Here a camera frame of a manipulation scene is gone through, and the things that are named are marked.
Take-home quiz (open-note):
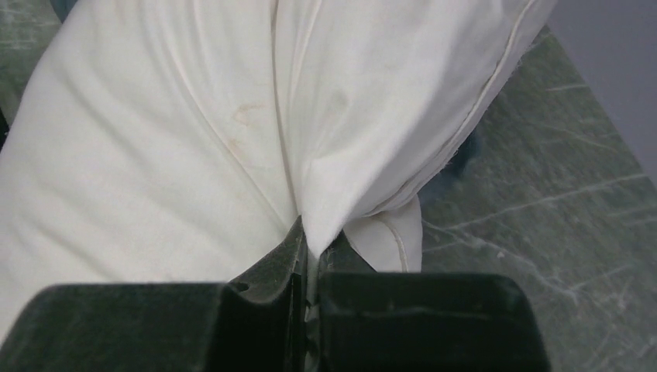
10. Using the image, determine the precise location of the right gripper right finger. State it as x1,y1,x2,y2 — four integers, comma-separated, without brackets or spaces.
311,236,552,371

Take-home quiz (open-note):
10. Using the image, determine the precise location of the blue grey pillow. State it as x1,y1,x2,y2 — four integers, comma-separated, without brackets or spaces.
50,0,77,23

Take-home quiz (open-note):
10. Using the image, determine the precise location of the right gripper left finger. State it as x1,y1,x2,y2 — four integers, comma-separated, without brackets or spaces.
1,222,308,371

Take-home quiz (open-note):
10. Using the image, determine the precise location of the white pillow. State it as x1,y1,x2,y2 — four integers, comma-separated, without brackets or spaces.
1,1,555,336

